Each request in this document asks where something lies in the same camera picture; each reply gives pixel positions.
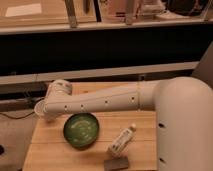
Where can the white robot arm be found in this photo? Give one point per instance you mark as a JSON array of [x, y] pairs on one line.
[[184, 115]]

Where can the green round bowl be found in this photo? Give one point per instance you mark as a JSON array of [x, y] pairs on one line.
[[81, 130]]

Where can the white tube with cap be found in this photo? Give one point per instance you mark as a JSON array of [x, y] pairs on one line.
[[121, 141]]

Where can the grey sponge block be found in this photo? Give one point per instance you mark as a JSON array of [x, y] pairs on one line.
[[116, 164]]

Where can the grey metal post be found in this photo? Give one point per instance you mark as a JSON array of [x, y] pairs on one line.
[[71, 13]]

